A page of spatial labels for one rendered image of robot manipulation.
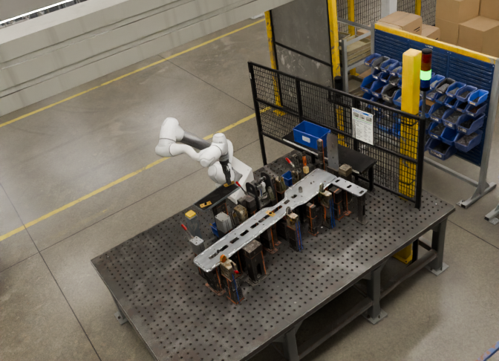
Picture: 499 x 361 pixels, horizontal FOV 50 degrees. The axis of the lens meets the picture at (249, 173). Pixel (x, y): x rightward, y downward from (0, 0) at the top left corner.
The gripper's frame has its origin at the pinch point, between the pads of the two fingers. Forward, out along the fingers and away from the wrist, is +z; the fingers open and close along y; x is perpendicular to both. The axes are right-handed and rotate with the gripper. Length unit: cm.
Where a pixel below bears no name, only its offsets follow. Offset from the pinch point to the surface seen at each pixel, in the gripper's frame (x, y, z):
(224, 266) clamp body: -37, 63, 19
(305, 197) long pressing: 50, 28, 25
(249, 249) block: -14, 56, 22
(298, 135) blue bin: 85, -37, 13
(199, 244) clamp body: -42, 32, 19
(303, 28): 186, -186, -14
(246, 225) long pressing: -3.3, 29.0, 24.4
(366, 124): 120, 15, -8
